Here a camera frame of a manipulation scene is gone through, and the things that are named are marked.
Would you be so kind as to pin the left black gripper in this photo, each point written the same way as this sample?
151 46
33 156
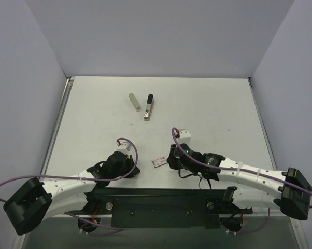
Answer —
131 167

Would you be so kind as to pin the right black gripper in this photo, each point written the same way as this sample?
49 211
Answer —
172 159

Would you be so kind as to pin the red white staple box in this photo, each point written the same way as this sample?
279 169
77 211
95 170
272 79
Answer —
159 162

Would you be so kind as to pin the large black beige stapler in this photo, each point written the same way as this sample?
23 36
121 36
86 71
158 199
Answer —
149 107

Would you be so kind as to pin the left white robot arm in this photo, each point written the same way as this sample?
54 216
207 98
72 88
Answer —
38 200

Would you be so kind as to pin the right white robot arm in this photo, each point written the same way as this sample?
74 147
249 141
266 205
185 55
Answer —
287 191

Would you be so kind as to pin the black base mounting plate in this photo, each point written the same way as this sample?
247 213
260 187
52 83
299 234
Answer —
162 208

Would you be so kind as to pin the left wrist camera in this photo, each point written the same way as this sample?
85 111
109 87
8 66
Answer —
124 146

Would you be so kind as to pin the aluminium frame rail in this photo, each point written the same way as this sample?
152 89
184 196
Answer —
63 103

